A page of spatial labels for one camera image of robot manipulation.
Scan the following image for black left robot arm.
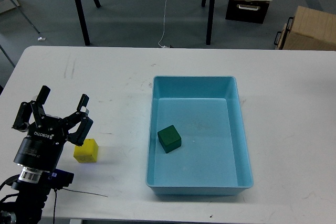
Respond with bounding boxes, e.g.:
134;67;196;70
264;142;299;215
1;86;93;223

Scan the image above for white cable on floor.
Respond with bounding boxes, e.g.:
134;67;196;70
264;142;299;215
157;0;170;49

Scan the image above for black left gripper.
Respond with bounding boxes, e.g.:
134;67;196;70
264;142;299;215
12;86;93;172

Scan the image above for green block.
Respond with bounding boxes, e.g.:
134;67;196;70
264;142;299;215
157;125;182;153

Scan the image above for wooden cabinet metal legs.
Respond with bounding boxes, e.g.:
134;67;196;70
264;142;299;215
1;0;40;34

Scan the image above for blue plastic bin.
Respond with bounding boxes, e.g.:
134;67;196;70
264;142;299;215
146;76;254;196

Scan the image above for black storage box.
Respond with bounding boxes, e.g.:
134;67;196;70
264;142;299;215
225;0;270;24

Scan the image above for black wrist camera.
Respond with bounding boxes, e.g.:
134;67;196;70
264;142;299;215
47;169;74;190

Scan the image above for yellow block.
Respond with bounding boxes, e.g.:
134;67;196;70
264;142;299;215
73;138;99;163

